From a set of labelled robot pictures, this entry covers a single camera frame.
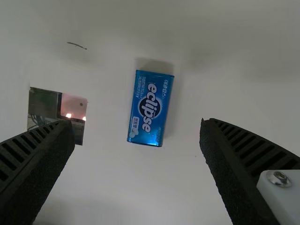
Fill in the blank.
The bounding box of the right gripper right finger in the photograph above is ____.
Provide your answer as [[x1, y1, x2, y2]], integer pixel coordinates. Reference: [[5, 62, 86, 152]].
[[199, 117, 300, 225]]

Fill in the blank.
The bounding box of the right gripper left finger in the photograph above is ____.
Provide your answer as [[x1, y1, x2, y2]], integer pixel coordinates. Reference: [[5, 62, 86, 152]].
[[0, 120, 76, 225]]

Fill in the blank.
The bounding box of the blue box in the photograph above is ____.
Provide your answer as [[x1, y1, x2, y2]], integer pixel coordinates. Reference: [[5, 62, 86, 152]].
[[126, 69, 176, 148]]

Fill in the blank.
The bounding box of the small square scanner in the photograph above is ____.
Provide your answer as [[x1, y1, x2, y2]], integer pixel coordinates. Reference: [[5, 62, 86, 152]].
[[27, 86, 90, 146]]

